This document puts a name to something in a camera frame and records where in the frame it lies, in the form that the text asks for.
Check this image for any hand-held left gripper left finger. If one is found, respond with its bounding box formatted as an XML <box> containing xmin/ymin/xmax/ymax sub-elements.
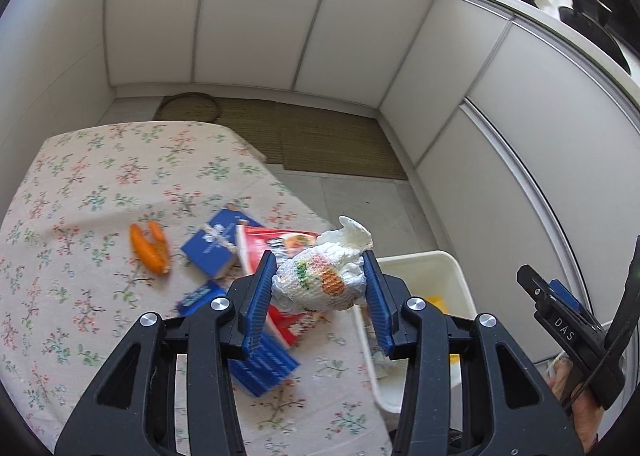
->
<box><xmin>54</xmin><ymin>251</ymin><xmax>277</xmax><ymax>456</ymax></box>

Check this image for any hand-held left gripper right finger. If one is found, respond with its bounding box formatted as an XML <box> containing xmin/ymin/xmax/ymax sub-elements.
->
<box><xmin>362</xmin><ymin>250</ymin><xmax>586</xmax><ymax>456</ymax></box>

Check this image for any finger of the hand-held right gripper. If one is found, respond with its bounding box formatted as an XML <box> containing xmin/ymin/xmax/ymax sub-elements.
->
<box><xmin>516</xmin><ymin>264</ymin><xmax>556</xmax><ymax>311</ymax></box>
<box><xmin>548</xmin><ymin>279</ymin><xmax>583</xmax><ymax>317</ymax></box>

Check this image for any white plastic bin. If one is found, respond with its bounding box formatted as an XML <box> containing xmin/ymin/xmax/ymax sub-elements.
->
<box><xmin>352</xmin><ymin>250</ymin><xmax>478</xmax><ymax>414</ymax></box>

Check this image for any yellow packet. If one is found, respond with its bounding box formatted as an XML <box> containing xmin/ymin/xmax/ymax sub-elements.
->
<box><xmin>425</xmin><ymin>295</ymin><xmax>461</xmax><ymax>367</ymax></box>

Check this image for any printed paper towel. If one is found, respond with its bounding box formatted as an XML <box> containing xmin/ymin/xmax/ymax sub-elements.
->
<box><xmin>270</xmin><ymin>216</ymin><xmax>375</xmax><ymax>313</ymax></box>

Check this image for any person's right hand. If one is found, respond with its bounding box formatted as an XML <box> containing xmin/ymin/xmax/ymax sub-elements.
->
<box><xmin>547</xmin><ymin>358</ymin><xmax>601</xmax><ymax>456</ymax></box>

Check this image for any red noodle packet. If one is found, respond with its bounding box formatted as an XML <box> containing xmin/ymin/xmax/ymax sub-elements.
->
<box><xmin>235</xmin><ymin>223</ymin><xmax>326</xmax><ymax>349</ymax></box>

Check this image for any small blue pack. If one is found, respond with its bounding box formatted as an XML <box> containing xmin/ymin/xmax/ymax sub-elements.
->
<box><xmin>176</xmin><ymin>283</ymin><xmax>228</xmax><ymax>317</ymax></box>

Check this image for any blue box with white print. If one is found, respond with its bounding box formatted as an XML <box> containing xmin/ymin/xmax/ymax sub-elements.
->
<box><xmin>180</xmin><ymin>208</ymin><xmax>261</xmax><ymax>281</ymax></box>

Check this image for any carrot piece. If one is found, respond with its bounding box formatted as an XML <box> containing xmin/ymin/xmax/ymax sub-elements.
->
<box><xmin>130</xmin><ymin>225</ymin><xmax>170</xmax><ymax>277</ymax></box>
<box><xmin>148</xmin><ymin>221</ymin><xmax>168</xmax><ymax>257</ymax></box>

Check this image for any white kitchen cabinet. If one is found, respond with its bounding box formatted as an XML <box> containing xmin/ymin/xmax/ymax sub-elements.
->
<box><xmin>378</xmin><ymin>0</ymin><xmax>640</xmax><ymax>367</ymax></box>
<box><xmin>100</xmin><ymin>0</ymin><xmax>441</xmax><ymax>109</ymax></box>

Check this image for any brown rectangular floor mat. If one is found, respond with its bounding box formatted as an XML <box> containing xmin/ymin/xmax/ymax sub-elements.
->
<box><xmin>215</xmin><ymin>96</ymin><xmax>408</xmax><ymax>181</ymax></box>

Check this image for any floral tablecloth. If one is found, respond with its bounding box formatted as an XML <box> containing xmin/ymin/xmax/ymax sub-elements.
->
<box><xmin>0</xmin><ymin>121</ymin><xmax>393</xmax><ymax>456</ymax></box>

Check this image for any round woven floor mat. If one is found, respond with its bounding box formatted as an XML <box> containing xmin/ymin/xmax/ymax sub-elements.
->
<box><xmin>154</xmin><ymin>92</ymin><xmax>222</xmax><ymax>124</ymax></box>

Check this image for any black frying pan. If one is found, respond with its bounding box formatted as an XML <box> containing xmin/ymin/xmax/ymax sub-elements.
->
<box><xmin>552</xmin><ymin>0</ymin><xmax>632</xmax><ymax>74</ymax></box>

